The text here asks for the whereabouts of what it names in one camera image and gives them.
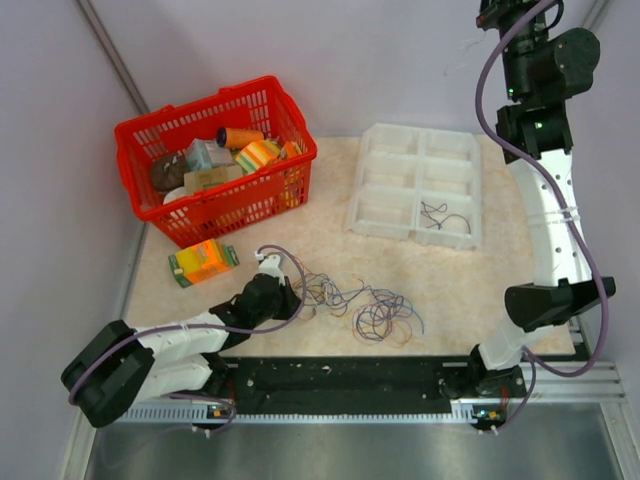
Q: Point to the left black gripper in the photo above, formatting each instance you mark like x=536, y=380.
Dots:
x=291, y=301

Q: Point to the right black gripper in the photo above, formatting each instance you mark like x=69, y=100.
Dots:
x=492, y=11

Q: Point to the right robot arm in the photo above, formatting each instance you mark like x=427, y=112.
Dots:
x=520, y=103

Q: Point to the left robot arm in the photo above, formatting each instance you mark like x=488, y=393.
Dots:
x=122, y=365

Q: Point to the orange yellow box on table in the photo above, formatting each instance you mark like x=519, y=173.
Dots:
x=201, y=262

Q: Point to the red plastic basket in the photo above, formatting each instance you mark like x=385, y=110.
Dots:
x=259, y=104

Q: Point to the striped yellow green box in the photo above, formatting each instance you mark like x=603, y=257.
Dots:
x=257, y=154

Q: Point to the beige carton box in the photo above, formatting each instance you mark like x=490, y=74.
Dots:
x=201, y=180

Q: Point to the teal grey box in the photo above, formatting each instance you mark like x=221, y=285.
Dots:
x=207, y=154

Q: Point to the brown round item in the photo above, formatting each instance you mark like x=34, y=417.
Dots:
x=167, y=172

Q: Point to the clear compartment tray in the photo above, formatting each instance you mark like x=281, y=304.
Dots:
x=418, y=184

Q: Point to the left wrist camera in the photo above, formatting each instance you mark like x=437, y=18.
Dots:
x=270, y=264

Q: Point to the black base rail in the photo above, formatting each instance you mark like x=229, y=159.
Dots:
x=354, y=385

